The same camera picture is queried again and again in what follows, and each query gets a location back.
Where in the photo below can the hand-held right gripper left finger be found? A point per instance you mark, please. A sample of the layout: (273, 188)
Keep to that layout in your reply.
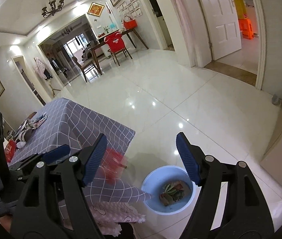
(94, 161)

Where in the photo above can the small potted plant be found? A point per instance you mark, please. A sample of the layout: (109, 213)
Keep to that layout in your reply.
(105, 29)

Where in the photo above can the large black chandelier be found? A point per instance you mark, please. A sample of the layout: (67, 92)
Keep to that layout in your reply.
(51, 8)

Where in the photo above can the grey checked tablecloth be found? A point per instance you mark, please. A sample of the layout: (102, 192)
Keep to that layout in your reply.
(81, 119)

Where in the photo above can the wooden coat rack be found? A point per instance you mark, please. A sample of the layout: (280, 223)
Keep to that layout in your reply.
(54, 88)

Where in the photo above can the green brown crumpled packet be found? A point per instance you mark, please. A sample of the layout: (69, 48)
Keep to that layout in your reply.
(173, 191)

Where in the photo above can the black noodle snack packet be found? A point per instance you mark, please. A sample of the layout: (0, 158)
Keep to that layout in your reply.
(39, 121)

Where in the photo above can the red plastic wrapper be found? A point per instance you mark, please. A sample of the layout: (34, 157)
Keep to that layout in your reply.
(113, 160)

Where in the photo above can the red shirt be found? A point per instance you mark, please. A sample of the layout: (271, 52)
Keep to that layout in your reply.
(114, 42)

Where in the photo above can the orange plastic stool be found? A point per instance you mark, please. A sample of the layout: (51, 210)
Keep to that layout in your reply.
(246, 28)

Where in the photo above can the red packet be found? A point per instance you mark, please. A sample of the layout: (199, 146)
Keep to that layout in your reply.
(10, 150)

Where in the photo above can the black white packet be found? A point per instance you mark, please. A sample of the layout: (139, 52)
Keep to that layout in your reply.
(23, 132)

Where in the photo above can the red handbag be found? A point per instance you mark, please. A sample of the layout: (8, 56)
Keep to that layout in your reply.
(130, 23)

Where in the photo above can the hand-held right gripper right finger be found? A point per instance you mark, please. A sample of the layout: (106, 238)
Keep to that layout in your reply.
(188, 159)

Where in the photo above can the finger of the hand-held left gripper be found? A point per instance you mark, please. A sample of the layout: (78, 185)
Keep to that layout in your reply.
(56, 153)
(18, 174)

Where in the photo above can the yellow board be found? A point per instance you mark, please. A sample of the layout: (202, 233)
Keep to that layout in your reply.
(240, 8)

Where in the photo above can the pink curtain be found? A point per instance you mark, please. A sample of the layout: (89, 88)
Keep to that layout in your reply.
(183, 25)

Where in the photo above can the pink patterned cloth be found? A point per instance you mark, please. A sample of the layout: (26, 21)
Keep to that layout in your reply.
(111, 211)

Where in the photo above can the small black chandelier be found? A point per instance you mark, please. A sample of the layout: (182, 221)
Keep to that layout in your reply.
(66, 31)

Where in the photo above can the small grey pot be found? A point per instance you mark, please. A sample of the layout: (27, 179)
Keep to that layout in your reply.
(276, 100)

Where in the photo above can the wooden dining chair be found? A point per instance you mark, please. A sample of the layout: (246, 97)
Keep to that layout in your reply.
(86, 66)
(118, 53)

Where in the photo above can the grey sofa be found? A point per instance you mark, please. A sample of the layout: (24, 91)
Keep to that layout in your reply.
(86, 52)

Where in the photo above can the wooden dining table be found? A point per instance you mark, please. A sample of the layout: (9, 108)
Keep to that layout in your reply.
(101, 45)

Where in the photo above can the white crumpled paper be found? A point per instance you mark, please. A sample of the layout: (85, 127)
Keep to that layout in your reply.
(21, 144)

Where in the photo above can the light blue plastic bin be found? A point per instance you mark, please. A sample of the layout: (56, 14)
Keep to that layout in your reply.
(153, 179)

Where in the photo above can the white panel door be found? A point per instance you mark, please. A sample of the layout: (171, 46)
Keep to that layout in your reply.
(220, 17)

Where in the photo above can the red flat box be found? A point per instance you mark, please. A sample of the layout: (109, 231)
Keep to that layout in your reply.
(101, 35)

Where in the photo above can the orange framed picture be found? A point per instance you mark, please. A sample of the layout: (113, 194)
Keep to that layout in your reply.
(96, 9)

